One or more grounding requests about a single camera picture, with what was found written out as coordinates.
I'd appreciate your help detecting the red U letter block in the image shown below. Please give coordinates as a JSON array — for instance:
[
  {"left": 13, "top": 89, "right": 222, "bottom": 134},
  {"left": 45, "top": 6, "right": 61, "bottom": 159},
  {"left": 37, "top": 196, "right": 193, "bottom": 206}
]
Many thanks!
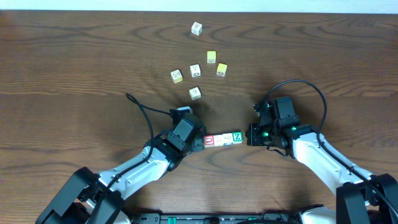
[{"left": 203, "top": 135, "right": 215, "bottom": 148}]

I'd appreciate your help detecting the green Z letter block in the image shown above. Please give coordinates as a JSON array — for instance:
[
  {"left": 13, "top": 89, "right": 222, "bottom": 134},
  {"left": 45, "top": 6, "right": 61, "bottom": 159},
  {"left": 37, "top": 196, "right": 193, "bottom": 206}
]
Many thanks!
[{"left": 232, "top": 131, "right": 243, "bottom": 144}]

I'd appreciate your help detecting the white block red side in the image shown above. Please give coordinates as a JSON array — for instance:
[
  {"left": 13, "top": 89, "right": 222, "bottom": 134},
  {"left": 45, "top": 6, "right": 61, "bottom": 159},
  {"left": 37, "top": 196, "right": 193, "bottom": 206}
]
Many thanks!
[{"left": 222, "top": 133, "right": 234, "bottom": 146}]

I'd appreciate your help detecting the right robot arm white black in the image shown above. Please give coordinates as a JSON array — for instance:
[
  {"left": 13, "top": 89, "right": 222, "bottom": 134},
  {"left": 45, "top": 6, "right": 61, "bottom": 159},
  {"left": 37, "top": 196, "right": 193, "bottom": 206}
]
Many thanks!
[{"left": 246, "top": 124, "right": 397, "bottom": 223}]

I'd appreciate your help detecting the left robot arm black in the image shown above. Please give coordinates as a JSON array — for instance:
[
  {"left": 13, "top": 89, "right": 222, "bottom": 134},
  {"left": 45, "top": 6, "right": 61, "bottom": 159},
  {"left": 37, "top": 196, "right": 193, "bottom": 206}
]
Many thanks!
[{"left": 36, "top": 119, "right": 206, "bottom": 223}]

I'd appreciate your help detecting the white block green side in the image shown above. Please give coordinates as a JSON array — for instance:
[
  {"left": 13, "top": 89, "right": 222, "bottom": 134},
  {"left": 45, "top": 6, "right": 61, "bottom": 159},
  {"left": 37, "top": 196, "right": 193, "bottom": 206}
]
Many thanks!
[{"left": 189, "top": 87, "right": 201, "bottom": 100}]

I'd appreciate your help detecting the white block yellow side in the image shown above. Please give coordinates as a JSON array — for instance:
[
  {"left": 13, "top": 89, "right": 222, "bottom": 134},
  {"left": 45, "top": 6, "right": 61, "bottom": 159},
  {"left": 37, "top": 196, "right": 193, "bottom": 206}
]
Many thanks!
[{"left": 170, "top": 69, "right": 183, "bottom": 83}]

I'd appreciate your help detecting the yellow block with black mark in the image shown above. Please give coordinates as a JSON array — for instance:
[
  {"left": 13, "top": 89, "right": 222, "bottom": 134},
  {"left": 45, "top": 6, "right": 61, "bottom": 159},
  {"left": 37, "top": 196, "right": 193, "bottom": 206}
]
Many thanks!
[{"left": 216, "top": 63, "right": 228, "bottom": 77}]

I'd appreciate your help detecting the yellow block upper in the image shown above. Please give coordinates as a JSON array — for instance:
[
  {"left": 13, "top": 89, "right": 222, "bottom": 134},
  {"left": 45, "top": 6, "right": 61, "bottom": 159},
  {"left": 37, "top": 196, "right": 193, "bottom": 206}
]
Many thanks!
[{"left": 206, "top": 51, "right": 216, "bottom": 63}]

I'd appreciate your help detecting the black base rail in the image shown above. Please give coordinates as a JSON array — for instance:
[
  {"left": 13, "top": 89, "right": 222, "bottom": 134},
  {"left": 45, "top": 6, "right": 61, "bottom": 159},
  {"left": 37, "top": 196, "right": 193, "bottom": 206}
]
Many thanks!
[{"left": 132, "top": 212, "right": 302, "bottom": 224}]

